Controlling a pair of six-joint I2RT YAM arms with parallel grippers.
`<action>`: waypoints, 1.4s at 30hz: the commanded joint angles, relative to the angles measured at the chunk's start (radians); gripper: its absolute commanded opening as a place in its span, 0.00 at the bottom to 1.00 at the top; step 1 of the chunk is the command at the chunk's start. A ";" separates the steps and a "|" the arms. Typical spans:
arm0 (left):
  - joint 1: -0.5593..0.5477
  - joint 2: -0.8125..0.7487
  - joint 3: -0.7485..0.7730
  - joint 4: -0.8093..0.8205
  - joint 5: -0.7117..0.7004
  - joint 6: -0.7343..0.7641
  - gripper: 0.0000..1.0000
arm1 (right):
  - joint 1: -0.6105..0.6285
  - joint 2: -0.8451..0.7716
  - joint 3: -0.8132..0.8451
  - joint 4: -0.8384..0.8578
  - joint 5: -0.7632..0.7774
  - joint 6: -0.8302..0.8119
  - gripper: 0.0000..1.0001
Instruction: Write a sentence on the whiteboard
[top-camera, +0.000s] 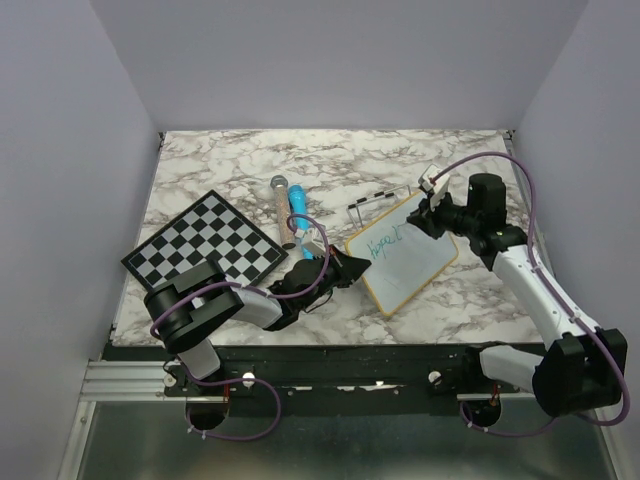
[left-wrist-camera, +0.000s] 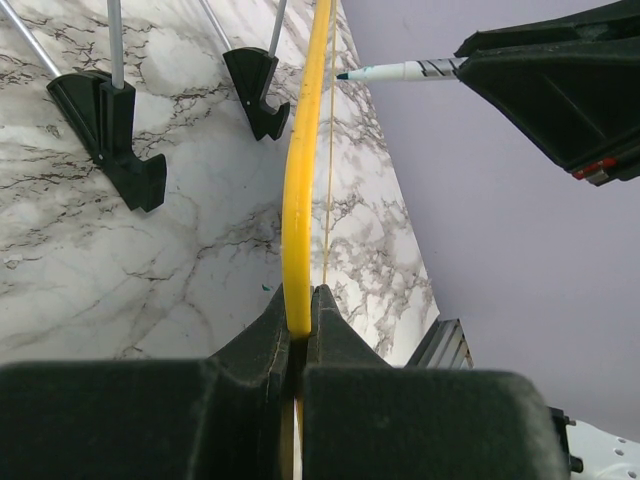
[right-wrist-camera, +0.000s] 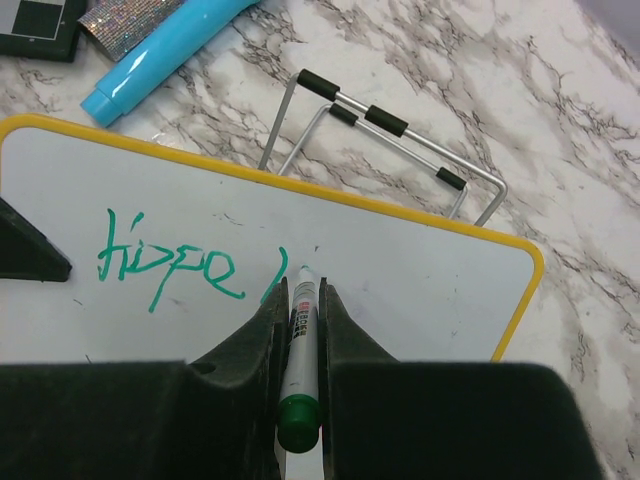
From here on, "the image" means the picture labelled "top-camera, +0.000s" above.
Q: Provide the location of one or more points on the metal wire whiteboard stand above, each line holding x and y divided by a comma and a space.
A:
384, 198

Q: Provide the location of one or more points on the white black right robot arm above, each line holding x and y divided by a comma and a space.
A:
583, 364

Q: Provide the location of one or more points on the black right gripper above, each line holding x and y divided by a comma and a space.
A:
429, 221

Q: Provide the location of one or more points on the aluminium frame rail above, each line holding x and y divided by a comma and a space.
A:
127, 428

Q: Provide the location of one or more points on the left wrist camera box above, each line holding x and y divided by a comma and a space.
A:
311, 242

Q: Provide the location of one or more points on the yellow framed whiteboard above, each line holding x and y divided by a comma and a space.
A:
403, 259

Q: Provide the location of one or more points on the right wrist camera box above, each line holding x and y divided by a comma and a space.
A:
435, 184

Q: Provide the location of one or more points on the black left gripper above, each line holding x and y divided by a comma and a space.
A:
347, 268

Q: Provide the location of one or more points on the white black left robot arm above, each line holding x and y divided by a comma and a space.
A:
187, 309

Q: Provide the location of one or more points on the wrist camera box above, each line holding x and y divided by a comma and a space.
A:
435, 184
311, 242

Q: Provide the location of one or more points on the black white chessboard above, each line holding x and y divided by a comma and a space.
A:
211, 228

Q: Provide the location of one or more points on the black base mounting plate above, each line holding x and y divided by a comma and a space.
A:
310, 380

